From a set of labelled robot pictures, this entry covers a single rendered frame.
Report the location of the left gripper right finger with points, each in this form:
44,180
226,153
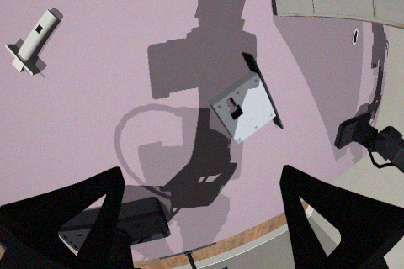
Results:
369,228

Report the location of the white oval escutcheon plate with keyhole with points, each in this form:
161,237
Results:
355,36

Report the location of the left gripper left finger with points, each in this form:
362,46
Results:
36,221

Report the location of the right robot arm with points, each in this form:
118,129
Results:
388,142

